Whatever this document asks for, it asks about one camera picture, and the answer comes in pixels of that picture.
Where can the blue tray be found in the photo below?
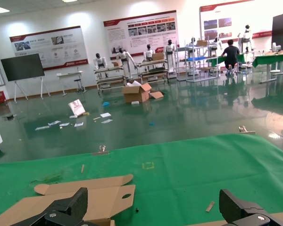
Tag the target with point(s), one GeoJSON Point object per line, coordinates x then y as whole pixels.
{"type": "Point", "coordinates": [194, 58]}

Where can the metal rack cart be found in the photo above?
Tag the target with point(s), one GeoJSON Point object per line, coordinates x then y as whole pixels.
{"type": "Point", "coordinates": [108, 69]}
{"type": "Point", "coordinates": [153, 63]}

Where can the white black humanoid robot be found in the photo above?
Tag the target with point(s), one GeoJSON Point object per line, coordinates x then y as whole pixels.
{"type": "Point", "coordinates": [169, 49]}
{"type": "Point", "coordinates": [122, 56]}
{"type": "Point", "coordinates": [149, 54]}
{"type": "Point", "coordinates": [192, 43]}
{"type": "Point", "coordinates": [246, 35]}
{"type": "Point", "coordinates": [216, 43]}
{"type": "Point", "coordinates": [99, 61]}

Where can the large open cardboard box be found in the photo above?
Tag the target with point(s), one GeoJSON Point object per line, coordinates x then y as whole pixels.
{"type": "Point", "coordinates": [134, 94]}

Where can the black display on white stand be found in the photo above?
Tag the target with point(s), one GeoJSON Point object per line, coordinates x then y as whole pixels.
{"type": "Point", "coordinates": [22, 67]}

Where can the green table cloth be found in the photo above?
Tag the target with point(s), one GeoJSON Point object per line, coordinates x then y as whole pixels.
{"type": "Point", "coordinates": [179, 164]}

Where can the red box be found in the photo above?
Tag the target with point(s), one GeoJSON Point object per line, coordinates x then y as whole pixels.
{"type": "Point", "coordinates": [0, 97]}

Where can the small blue scrap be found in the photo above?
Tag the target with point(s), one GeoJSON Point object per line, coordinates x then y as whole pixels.
{"type": "Point", "coordinates": [152, 123]}

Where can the short beige strip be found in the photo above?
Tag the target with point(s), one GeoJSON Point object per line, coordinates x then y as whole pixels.
{"type": "Point", "coordinates": [210, 206]}

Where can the wall board with dark photos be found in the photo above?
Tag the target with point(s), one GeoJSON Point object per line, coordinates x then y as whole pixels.
{"type": "Point", "coordinates": [226, 14]}

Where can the flat cardboard piece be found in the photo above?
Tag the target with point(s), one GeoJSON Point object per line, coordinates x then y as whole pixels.
{"type": "Point", "coordinates": [156, 94]}

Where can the white desk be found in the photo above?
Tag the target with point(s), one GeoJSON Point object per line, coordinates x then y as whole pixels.
{"type": "Point", "coordinates": [69, 74]}

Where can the wall board with photo row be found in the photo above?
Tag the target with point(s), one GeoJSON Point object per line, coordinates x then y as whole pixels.
{"type": "Point", "coordinates": [141, 23]}

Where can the wall board with round icons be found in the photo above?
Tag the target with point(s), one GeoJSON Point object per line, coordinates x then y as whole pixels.
{"type": "Point", "coordinates": [49, 47]}

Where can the ceiling light panel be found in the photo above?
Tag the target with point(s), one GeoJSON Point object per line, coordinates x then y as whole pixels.
{"type": "Point", "coordinates": [69, 1]}

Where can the small black floor object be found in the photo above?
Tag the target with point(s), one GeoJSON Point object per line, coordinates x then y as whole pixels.
{"type": "Point", "coordinates": [10, 117]}

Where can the seated person in dark shirt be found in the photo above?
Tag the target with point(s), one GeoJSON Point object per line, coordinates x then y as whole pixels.
{"type": "Point", "coordinates": [230, 53]}

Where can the thin wooden stick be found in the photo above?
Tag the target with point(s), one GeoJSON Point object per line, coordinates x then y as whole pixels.
{"type": "Point", "coordinates": [82, 168]}

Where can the silver binder clip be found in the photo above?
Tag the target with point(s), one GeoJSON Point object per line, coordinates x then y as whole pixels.
{"type": "Point", "coordinates": [100, 153]}
{"type": "Point", "coordinates": [246, 132]}

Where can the medium cardboard box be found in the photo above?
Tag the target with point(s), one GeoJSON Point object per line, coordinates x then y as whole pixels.
{"type": "Point", "coordinates": [158, 56]}
{"type": "Point", "coordinates": [202, 43]}

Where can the blue shoe cover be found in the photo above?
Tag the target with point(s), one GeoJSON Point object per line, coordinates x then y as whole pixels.
{"type": "Point", "coordinates": [105, 104]}

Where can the tall black panel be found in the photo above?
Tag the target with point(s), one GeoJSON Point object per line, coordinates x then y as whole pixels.
{"type": "Point", "coordinates": [280, 30]}

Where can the chrome legged stool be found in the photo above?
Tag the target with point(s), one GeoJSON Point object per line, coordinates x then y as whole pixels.
{"type": "Point", "coordinates": [231, 69]}

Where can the black stool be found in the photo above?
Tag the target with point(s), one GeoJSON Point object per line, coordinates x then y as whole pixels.
{"type": "Point", "coordinates": [77, 80]}

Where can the paper sheet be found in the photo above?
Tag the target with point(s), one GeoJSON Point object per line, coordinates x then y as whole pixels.
{"type": "Point", "coordinates": [64, 124]}
{"type": "Point", "coordinates": [106, 121]}
{"type": "Point", "coordinates": [105, 115]}
{"type": "Point", "coordinates": [54, 123]}
{"type": "Point", "coordinates": [79, 124]}
{"type": "Point", "coordinates": [42, 128]}

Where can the white foam block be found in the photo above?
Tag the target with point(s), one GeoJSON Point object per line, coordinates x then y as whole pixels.
{"type": "Point", "coordinates": [135, 102]}

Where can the small yellow block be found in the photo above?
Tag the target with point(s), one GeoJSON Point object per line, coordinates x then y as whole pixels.
{"type": "Point", "coordinates": [86, 113]}

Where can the short yellow stick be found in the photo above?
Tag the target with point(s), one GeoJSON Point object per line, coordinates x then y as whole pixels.
{"type": "Point", "coordinates": [96, 118]}

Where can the small cardboard box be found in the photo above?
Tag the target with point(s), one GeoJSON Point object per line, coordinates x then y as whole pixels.
{"type": "Point", "coordinates": [116, 64]}

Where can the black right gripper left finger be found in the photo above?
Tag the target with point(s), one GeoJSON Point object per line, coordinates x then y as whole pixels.
{"type": "Point", "coordinates": [80, 202]}

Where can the tall metal shelf frame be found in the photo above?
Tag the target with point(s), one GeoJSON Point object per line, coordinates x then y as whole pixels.
{"type": "Point", "coordinates": [182, 48]}

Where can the small white box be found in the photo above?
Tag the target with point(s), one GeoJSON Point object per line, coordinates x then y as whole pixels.
{"type": "Point", "coordinates": [73, 116]}

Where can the small white device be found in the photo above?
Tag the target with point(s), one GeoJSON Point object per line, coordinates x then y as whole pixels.
{"type": "Point", "coordinates": [277, 46]}

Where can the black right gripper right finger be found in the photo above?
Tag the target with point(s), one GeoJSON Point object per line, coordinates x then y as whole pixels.
{"type": "Point", "coordinates": [231, 207]}

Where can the green covered table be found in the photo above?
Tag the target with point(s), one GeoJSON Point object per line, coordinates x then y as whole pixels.
{"type": "Point", "coordinates": [214, 60]}
{"type": "Point", "coordinates": [268, 60]}

